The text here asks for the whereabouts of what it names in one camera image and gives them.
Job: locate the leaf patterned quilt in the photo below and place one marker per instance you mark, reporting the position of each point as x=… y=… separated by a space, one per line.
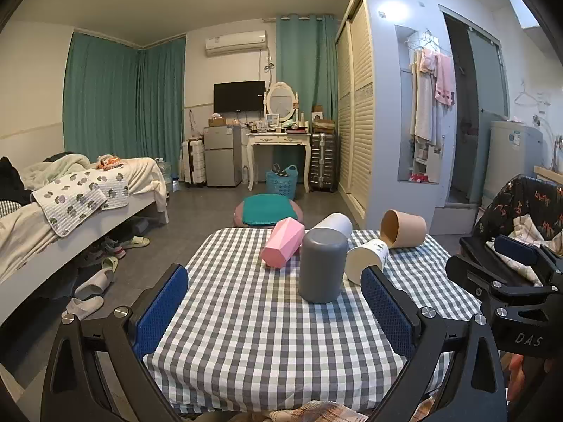
x=74 y=198

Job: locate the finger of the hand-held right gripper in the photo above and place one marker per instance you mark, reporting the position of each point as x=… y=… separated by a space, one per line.
x=514 y=250
x=470 y=272

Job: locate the cardboard box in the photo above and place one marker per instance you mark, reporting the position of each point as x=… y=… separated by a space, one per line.
x=217 y=121

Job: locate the pink faceted cup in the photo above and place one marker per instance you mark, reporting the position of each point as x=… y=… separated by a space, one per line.
x=281 y=244

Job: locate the frosted glass door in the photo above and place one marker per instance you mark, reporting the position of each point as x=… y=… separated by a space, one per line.
x=486 y=110

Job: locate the pale blue cup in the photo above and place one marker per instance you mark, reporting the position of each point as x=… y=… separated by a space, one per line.
x=336 y=226

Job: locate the black printed chair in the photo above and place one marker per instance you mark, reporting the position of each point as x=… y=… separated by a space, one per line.
x=541 y=202

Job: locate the white sliding door wardrobe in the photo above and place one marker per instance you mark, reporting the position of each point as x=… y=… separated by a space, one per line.
x=356 y=118

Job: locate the pale green slipper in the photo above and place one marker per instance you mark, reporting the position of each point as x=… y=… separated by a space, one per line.
x=110 y=263
x=136 y=242

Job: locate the grey sneakers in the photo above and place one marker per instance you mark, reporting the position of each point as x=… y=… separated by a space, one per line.
x=107 y=249

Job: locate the blue plastic basket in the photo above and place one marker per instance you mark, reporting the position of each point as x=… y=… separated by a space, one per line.
x=281 y=184

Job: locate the narrow green curtain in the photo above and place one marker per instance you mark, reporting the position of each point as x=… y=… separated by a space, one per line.
x=308 y=79

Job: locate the white paper cup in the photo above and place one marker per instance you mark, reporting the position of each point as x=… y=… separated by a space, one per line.
x=363 y=261

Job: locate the pale green blanket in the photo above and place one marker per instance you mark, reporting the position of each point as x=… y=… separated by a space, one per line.
x=48 y=171

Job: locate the white hanging clothes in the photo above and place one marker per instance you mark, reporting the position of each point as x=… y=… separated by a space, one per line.
x=424 y=105

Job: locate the grey cup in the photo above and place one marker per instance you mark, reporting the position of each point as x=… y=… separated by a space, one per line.
x=321 y=268

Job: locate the checked cloth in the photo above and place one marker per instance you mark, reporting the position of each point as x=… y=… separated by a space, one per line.
x=525 y=228

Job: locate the grey checked tablecloth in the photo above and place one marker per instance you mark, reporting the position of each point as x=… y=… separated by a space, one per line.
x=246 y=338

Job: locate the person's right hand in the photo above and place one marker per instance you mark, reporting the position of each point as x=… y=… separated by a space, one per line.
x=523 y=376

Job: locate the beige cup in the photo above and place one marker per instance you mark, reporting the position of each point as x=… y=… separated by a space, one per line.
x=407 y=231

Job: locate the pink hanging towel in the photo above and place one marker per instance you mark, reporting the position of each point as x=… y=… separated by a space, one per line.
x=442 y=77

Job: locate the white washing machine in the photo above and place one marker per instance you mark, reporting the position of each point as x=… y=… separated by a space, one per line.
x=512 y=162

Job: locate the white bed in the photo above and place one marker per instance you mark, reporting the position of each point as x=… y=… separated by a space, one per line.
x=26 y=246

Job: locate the silver small fridge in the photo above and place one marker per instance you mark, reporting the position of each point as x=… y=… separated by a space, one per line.
x=223 y=158

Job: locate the brown box with lid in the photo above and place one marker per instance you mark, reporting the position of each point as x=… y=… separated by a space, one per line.
x=323 y=122

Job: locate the black wall television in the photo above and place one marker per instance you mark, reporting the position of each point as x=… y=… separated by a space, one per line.
x=239 y=96

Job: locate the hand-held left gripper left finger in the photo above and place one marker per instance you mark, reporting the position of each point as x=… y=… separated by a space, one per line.
x=160 y=316

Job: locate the white slipper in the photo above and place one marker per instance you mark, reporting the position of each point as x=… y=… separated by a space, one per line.
x=94 y=283
x=83 y=308

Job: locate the oval vanity mirror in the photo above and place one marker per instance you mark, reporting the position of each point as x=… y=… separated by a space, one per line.
x=280 y=99

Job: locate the white dressing table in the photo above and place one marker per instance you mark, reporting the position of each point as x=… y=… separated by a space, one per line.
x=277 y=138

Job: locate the white suitcase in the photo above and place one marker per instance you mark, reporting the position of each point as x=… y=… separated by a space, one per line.
x=195 y=162

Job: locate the clear water jug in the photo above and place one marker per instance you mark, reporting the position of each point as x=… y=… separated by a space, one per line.
x=164 y=171

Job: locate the green seat cushion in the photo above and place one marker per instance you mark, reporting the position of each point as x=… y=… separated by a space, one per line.
x=268 y=211

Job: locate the white air conditioner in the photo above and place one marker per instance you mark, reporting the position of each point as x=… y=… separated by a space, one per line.
x=236 y=43

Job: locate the wide green curtain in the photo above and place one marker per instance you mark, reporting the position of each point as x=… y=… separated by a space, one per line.
x=114 y=101

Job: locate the white photo frame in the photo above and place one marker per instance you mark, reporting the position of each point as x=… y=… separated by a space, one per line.
x=272 y=121

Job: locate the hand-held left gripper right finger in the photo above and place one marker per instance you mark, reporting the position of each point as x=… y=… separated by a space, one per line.
x=389 y=316

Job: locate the pink round stool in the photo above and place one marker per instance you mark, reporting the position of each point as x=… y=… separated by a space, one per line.
x=237 y=217

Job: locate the black garment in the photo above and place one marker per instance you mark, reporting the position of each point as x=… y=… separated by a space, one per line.
x=13 y=180

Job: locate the dark ribbed suitcase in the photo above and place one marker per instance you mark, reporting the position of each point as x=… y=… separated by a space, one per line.
x=323 y=162

